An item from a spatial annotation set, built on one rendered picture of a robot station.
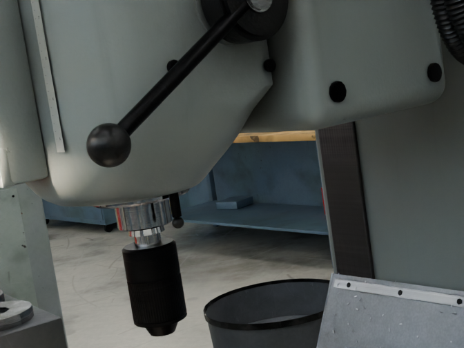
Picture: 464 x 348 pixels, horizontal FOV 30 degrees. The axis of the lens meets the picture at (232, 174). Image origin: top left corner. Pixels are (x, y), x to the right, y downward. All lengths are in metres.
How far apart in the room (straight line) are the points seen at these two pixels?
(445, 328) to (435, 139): 0.21
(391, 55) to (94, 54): 0.28
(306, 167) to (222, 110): 6.07
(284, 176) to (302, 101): 6.23
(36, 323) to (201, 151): 0.40
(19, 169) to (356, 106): 0.29
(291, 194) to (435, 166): 5.96
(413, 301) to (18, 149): 0.54
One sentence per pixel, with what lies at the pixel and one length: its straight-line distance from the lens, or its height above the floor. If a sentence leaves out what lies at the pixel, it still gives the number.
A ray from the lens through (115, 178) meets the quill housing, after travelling 0.66.
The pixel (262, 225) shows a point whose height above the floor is 0.23.
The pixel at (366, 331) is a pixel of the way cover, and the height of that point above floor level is 1.06.
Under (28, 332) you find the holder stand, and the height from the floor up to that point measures 1.14.
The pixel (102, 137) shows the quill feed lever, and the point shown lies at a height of 1.37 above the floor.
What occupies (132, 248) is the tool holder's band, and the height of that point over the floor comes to 1.26.
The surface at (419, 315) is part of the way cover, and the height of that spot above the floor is 1.09.
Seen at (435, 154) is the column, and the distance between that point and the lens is 0.98.
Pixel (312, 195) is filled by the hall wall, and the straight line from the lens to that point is 6.76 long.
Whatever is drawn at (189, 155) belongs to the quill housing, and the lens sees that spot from 0.68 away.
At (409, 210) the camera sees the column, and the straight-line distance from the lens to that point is 1.02.
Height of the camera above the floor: 1.41
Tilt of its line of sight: 7 degrees down
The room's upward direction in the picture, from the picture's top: 8 degrees counter-clockwise
